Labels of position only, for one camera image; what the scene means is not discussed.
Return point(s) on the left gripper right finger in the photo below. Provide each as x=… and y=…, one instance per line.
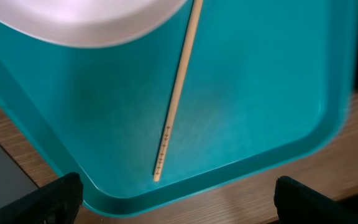
x=299, y=204

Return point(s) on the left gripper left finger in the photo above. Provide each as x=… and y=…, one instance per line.
x=57, y=202

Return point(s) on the large white plate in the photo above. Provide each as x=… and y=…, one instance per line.
x=87, y=23

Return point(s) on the wooden chopstick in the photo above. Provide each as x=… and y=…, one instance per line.
x=178, y=86

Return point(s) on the teal plastic tray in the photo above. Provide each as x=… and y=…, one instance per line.
x=268, y=82

